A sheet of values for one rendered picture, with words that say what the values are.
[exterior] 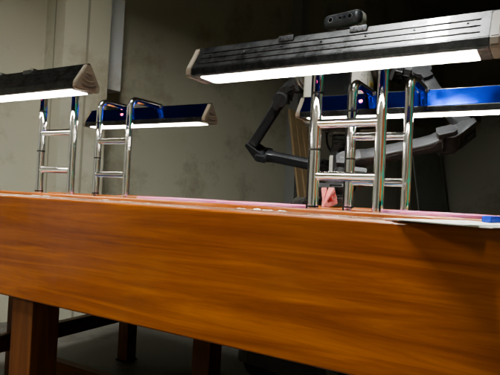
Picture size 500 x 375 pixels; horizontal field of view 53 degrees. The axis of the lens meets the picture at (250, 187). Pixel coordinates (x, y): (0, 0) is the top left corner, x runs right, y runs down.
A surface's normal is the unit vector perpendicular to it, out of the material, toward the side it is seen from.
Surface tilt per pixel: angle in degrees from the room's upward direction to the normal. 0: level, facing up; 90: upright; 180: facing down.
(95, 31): 90
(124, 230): 90
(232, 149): 90
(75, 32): 90
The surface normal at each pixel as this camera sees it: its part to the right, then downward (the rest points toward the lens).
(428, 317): -0.51, -0.04
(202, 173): 0.76, 0.03
